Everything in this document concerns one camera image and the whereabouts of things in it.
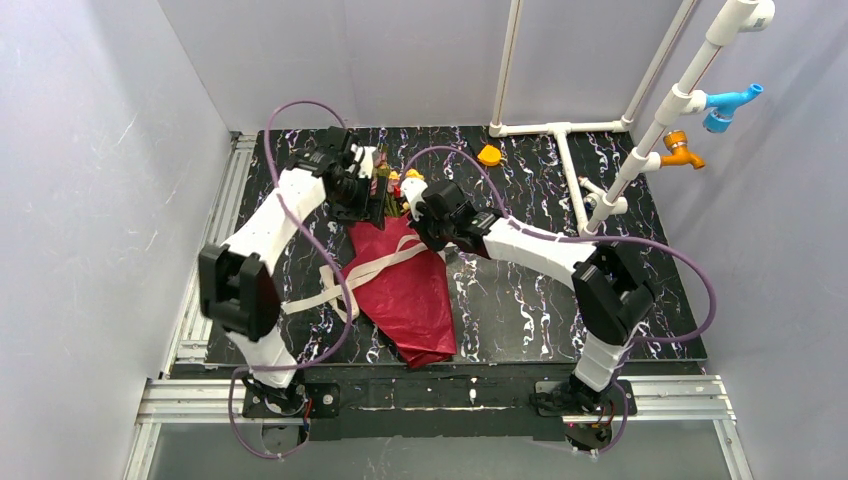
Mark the yellow fake flower bunch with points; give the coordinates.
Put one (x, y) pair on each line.
(408, 188)

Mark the red wrapping paper sheet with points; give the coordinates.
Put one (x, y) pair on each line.
(408, 301)

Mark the white PVC pipe frame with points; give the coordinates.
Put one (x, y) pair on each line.
(592, 206)

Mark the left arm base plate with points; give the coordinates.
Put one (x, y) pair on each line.
(299, 399)

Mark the blue plastic faucet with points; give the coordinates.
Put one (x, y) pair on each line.
(722, 107)

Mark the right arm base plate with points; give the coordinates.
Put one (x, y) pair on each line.
(589, 416)

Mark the orange tape measure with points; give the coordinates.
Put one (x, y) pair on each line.
(489, 156)

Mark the pink fake flower bunch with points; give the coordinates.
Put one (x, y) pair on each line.
(384, 184)

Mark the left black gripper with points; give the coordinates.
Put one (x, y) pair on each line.
(370, 201)

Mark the orange plastic faucet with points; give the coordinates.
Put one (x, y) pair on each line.
(679, 154)

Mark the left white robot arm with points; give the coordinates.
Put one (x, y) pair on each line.
(235, 277)

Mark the beige ribbon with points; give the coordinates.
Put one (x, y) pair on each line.
(358, 278)

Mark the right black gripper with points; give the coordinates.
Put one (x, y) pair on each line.
(425, 221)

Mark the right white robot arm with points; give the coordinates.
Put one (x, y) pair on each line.
(612, 291)

